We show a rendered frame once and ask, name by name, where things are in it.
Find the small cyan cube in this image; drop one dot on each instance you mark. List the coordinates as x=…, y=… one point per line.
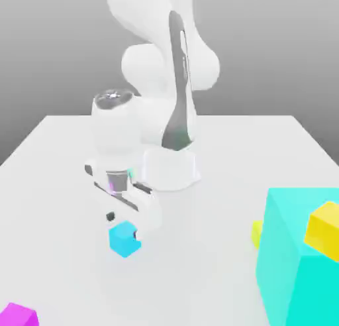
x=122, y=238

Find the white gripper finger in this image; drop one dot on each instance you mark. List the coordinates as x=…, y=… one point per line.
x=151, y=222
x=110, y=216

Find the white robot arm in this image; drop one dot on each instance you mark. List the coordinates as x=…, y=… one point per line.
x=148, y=66

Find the small magenta cube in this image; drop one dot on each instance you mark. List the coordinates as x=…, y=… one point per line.
x=17, y=316

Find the small yellow cube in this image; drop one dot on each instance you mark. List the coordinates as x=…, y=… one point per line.
x=324, y=228
x=256, y=234

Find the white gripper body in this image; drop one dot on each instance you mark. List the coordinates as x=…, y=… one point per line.
x=144, y=202

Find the large turquoise box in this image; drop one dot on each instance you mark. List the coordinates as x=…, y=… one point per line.
x=286, y=251

